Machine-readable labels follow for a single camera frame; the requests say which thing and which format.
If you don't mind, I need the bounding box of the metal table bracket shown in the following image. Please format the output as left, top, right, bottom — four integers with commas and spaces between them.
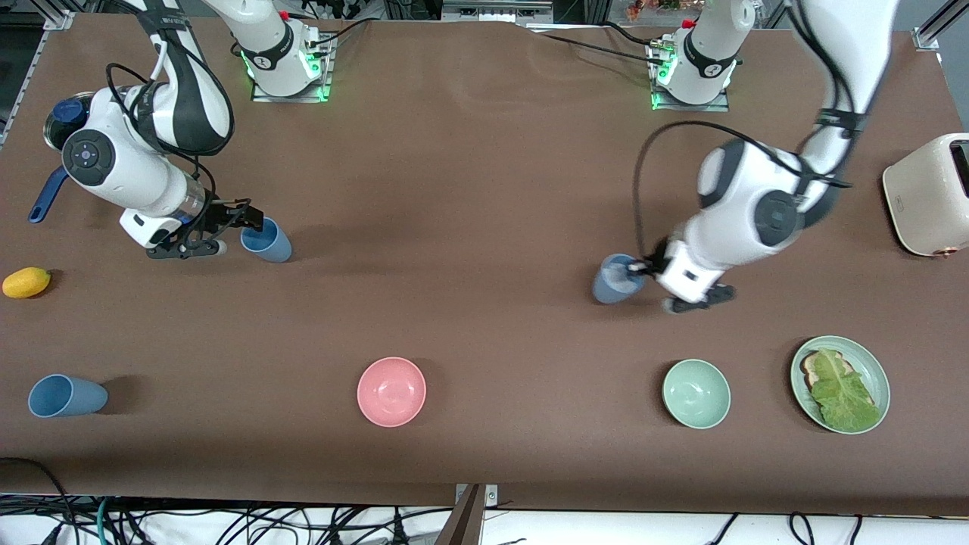
434, 483, 500, 545

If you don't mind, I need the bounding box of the blue cup with white paper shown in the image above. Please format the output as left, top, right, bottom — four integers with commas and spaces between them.
591, 253, 650, 306

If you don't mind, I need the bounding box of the black base cable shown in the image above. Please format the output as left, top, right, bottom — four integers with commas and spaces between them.
528, 21, 668, 64
301, 18, 373, 49

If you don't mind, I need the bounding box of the blue plastic cup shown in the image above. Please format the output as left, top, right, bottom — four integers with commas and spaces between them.
240, 216, 293, 263
27, 374, 109, 419

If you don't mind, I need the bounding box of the black right base cable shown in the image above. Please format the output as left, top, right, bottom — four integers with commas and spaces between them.
301, 18, 373, 49

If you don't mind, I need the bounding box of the grey power strip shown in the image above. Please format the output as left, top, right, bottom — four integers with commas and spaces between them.
441, 0, 556, 26

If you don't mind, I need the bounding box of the toast slice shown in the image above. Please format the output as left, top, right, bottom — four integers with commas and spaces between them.
800, 350, 879, 411

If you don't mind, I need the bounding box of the black floor cable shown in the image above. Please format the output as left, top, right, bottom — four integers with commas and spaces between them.
0, 456, 80, 545

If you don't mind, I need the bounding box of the black left base cable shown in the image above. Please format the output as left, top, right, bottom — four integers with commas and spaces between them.
528, 21, 668, 64

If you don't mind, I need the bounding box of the light green bowl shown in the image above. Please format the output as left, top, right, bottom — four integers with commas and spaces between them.
662, 358, 732, 431

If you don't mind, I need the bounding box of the pink bowl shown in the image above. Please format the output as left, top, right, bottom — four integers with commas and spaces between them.
357, 357, 428, 428

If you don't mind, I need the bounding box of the glass lid with blue knob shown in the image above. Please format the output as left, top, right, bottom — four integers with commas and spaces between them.
42, 92, 98, 152

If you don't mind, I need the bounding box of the cream toaster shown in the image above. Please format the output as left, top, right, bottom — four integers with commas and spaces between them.
881, 132, 969, 259

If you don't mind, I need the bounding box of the light green plate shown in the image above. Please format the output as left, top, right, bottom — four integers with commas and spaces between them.
790, 335, 892, 436

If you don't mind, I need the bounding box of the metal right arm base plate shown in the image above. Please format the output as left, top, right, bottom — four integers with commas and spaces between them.
251, 32, 335, 104

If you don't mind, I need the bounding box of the yellow lemon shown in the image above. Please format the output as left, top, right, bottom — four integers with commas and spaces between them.
2, 266, 52, 300

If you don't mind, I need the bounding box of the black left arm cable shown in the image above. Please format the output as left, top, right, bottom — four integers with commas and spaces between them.
633, 0, 856, 263

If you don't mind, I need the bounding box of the aluminium frame profile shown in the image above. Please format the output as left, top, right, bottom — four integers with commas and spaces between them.
0, 8, 77, 148
911, 0, 969, 52

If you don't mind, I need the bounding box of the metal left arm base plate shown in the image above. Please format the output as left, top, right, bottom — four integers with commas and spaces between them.
650, 36, 731, 114

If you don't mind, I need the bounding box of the green lettuce leaf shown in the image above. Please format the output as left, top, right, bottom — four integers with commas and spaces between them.
809, 347, 883, 433

